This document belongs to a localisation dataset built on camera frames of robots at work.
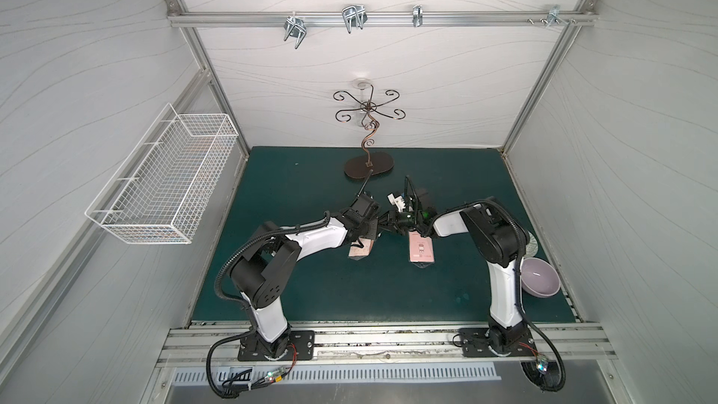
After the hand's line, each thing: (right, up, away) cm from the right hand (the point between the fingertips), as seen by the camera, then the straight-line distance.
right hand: (373, 221), depth 95 cm
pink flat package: (+16, -8, -4) cm, 18 cm away
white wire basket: (-54, +14, -25) cm, 61 cm away
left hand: (0, -1, -3) cm, 3 cm away
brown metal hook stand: (-3, +20, +19) cm, 28 cm away
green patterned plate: (+51, -7, -7) cm, 52 cm away
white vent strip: (-29, -35, -25) cm, 52 cm away
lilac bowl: (+51, -15, -11) cm, 54 cm away
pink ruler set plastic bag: (-6, -9, -6) cm, 12 cm away
